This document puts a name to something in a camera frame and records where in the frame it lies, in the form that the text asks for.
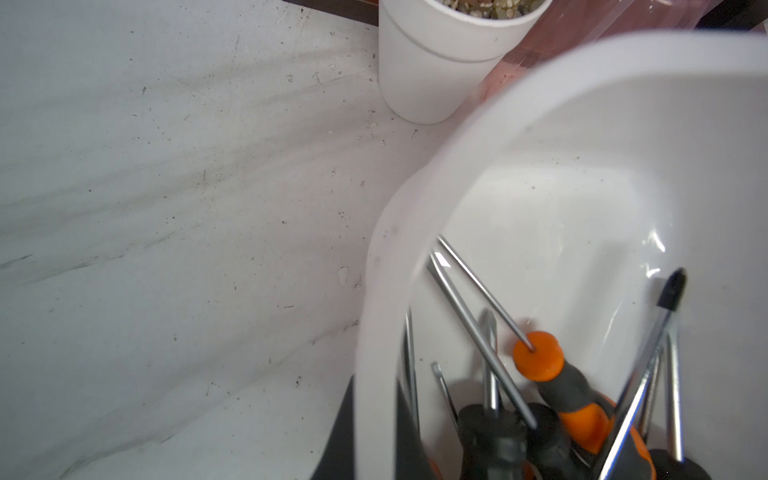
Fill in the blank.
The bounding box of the black handle long screwdriver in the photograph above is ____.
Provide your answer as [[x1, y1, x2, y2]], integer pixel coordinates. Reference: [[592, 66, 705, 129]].
[[427, 253, 587, 479]]

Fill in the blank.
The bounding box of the white plastic storage box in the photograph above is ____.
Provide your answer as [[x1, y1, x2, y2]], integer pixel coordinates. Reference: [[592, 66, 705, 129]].
[[355, 31, 767, 479]]

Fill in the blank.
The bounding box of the small potted green plant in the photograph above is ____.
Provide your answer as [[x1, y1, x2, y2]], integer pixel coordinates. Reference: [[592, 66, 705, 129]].
[[377, 0, 551, 125]]

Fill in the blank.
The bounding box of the pink spray bottle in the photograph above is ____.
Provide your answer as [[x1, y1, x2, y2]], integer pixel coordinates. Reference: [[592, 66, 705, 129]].
[[472, 0, 718, 103]]

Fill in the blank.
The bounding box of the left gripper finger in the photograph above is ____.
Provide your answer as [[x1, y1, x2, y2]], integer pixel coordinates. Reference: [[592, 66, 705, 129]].
[[311, 378, 437, 479]]

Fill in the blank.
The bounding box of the black handle flat screwdriver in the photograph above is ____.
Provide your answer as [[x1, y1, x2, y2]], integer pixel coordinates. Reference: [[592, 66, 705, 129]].
[[646, 327, 711, 480]]

